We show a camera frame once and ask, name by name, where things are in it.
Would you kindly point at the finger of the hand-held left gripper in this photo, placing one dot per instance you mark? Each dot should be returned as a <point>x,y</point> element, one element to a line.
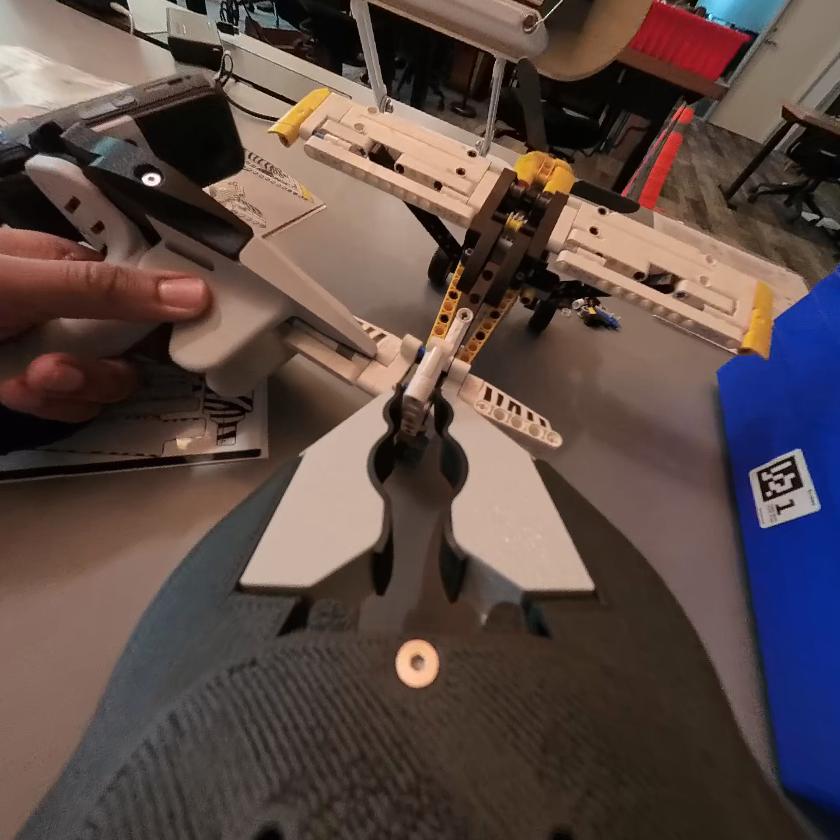
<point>295,295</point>

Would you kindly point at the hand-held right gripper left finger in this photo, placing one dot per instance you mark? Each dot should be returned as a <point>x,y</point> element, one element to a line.
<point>315,518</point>

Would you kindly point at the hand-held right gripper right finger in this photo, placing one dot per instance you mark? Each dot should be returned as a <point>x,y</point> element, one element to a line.
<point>518,531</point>

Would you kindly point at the white lego fin piece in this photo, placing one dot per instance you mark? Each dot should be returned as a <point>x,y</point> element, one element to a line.
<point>420,394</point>

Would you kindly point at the white yellow lego plane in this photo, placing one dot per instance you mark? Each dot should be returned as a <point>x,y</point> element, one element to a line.
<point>407,151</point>

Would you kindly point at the lego instruction booklet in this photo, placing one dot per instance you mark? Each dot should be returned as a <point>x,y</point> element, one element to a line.
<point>262,197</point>

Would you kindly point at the loose small lego pieces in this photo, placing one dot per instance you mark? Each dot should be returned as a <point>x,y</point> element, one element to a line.
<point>594,315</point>

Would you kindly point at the person's left hand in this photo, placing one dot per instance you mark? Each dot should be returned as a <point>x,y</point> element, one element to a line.
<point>98,295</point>

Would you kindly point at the black power adapter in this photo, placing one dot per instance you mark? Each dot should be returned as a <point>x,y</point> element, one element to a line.
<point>193,33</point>

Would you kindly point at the zebra striped sticker sheet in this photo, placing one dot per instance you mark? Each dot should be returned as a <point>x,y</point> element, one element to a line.
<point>164,426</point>

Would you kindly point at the blue storage bin with tag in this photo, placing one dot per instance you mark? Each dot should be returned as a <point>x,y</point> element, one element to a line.
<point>800,590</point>

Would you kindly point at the silver laptop stand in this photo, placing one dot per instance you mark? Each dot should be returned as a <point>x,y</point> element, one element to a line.
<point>472,23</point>

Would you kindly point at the brown background desk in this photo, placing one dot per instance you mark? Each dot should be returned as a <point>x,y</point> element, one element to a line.
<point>676,75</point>

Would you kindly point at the black office chair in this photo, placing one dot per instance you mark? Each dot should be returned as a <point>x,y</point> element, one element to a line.
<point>800,170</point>

